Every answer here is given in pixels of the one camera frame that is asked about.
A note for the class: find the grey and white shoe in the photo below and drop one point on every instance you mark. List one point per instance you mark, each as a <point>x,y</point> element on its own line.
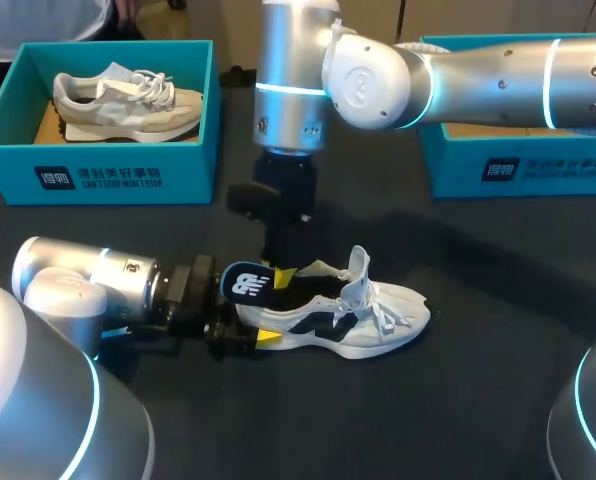
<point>128,107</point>

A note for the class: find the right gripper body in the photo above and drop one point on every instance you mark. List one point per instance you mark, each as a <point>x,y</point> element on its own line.
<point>290,200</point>

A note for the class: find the black and blue insole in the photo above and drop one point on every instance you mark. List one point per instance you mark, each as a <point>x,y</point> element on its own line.
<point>248,282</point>

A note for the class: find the white shoe with black mark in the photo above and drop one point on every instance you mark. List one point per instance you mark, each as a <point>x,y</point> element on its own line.
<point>378,330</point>

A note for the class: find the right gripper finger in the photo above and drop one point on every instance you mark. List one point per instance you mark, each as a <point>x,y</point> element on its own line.
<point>283,277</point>

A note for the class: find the person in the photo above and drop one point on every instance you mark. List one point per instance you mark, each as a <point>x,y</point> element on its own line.
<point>38,25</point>

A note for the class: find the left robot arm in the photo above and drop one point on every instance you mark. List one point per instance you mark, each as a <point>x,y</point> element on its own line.
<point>68,400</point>

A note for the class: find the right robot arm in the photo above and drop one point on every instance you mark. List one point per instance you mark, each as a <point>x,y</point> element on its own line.
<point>478,85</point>

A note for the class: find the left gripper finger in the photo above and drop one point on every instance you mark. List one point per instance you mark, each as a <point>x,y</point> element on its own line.
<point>233,341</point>

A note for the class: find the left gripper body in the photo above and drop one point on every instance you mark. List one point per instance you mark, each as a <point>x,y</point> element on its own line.
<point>198,285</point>

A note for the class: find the teal box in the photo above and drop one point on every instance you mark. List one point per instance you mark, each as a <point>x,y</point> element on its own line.
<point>528,165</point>
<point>103,175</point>

